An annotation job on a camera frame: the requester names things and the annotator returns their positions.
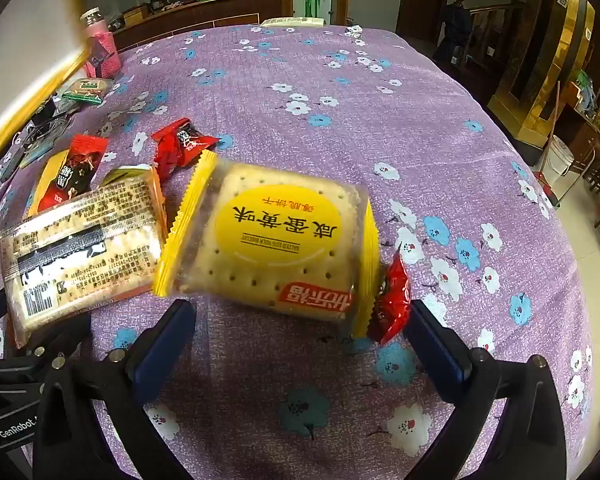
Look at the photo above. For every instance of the pink sleeved bottle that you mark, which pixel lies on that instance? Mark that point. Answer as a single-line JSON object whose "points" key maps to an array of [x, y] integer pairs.
{"points": [[109, 55]]}

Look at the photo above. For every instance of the white plastic bucket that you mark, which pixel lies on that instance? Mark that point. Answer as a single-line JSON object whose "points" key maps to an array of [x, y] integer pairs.
{"points": [[560, 157]]}

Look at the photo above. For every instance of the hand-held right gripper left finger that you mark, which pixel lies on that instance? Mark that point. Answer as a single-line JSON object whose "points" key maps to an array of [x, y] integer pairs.
{"points": [[165, 345]]}

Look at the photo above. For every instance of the green cracker packet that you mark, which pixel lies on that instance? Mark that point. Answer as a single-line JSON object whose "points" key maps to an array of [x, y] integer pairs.
{"points": [[87, 89]]}

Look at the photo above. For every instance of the yellow cracker packet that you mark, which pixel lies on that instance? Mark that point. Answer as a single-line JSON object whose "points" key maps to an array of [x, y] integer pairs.
{"points": [[275, 230]]}

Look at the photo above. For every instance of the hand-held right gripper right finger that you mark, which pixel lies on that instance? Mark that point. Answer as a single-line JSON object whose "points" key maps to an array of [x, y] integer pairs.
{"points": [[435, 345]]}

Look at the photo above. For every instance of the purple floral tablecloth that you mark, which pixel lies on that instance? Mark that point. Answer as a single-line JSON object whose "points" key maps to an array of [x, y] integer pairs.
{"points": [[380, 135]]}

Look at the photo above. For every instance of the wooden glass cabinet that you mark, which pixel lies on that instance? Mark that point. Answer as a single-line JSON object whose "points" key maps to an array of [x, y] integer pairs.
{"points": [[205, 10]]}

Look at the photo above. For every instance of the clear plastic bag with keys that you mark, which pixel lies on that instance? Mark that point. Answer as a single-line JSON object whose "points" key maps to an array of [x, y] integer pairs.
{"points": [[45, 135]]}

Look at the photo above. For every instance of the clear cracker packet with barcode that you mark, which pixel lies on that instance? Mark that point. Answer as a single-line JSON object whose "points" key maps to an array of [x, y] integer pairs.
{"points": [[80, 255]]}

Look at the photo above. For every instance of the yellow cardboard box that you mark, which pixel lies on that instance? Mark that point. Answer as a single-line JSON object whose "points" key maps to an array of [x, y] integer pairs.
{"points": [[40, 94]]}

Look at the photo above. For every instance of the dark hanging coat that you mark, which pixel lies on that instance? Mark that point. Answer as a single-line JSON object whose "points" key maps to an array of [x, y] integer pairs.
{"points": [[455, 25]]}

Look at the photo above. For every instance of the red candy packet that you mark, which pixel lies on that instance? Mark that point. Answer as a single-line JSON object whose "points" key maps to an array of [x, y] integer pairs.
{"points": [[77, 170], [392, 295], [180, 142]]}

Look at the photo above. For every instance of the dark wooden door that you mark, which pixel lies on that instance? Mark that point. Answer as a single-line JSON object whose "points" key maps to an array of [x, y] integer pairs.
{"points": [[422, 0]]}

